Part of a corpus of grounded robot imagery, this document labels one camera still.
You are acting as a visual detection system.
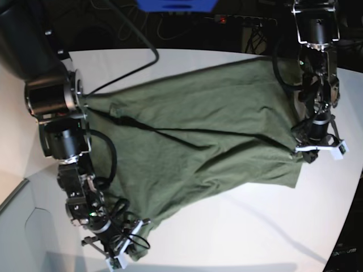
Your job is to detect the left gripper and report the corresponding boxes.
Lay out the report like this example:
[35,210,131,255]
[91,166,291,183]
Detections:
[291,113,339,164]

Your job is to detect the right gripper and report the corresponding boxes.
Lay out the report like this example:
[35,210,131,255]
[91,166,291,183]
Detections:
[81,210,151,258]

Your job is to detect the green t-shirt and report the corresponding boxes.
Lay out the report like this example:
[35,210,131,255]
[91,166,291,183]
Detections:
[85,56,310,263]

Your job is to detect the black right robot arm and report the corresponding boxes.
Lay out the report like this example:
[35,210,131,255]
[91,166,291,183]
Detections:
[1,1,150,260]

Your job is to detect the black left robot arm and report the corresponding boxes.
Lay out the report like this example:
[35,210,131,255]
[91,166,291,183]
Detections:
[272,1,341,163]

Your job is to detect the white power strip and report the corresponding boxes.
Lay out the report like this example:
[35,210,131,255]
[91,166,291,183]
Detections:
[213,15,277,27]

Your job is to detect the blue plastic bin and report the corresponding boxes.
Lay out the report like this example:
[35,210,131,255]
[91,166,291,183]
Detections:
[136,0,218,12]

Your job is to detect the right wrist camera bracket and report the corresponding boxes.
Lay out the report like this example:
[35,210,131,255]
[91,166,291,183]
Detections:
[105,229,134,271]

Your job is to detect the black tangled cables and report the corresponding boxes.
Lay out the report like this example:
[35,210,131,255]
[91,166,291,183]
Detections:
[243,25,270,55]

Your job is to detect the white looped cable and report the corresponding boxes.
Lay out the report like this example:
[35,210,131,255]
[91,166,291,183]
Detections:
[118,11,151,44]

